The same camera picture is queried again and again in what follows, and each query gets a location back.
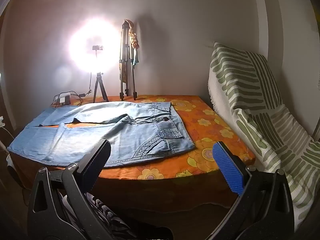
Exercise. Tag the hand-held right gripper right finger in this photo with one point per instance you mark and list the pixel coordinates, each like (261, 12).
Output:
(228, 167)

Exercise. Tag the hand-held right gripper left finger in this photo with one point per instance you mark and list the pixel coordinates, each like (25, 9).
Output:
(96, 162)

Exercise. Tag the light blue denim pants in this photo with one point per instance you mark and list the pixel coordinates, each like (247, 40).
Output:
(125, 135)

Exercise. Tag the orange floral bed sheet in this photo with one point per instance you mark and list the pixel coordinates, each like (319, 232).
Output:
(212, 130)

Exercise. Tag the power adapter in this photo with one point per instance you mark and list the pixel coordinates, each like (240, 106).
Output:
(67, 100)

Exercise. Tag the small black tripod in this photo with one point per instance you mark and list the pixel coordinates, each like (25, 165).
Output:
(99, 85)

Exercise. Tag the green striped white blanket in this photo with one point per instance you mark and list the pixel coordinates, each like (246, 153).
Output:
(250, 80)

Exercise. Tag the tall metal tripod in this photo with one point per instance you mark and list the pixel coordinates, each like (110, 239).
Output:
(124, 55)

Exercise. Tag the patterned cloth on tripod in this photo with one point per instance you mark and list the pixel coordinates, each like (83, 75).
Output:
(133, 36)

